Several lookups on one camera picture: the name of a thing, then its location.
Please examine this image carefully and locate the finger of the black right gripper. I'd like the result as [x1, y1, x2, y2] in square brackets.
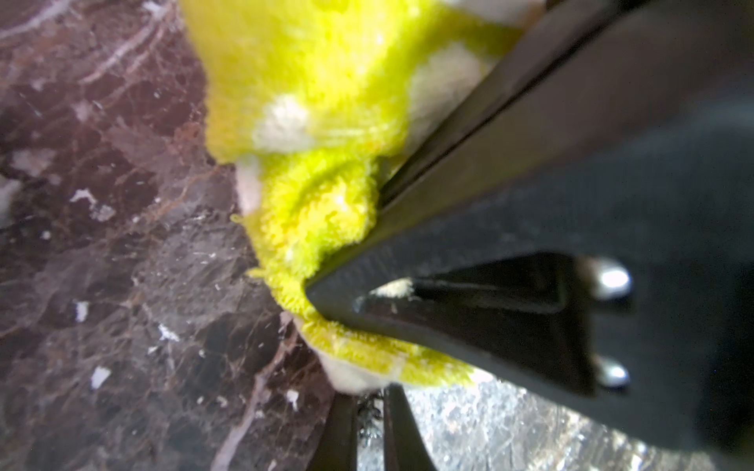
[306, 1, 753, 456]
[379, 0, 643, 206]

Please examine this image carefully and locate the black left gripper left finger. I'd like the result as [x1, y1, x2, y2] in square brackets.
[306, 394, 359, 471]

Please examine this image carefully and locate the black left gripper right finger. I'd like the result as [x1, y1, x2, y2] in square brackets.
[383, 385, 437, 471]

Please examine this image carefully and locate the silver chain watch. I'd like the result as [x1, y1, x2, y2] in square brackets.
[357, 392, 384, 471]

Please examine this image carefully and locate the yellow green patterned towel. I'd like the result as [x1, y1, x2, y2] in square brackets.
[179, 1, 546, 394]

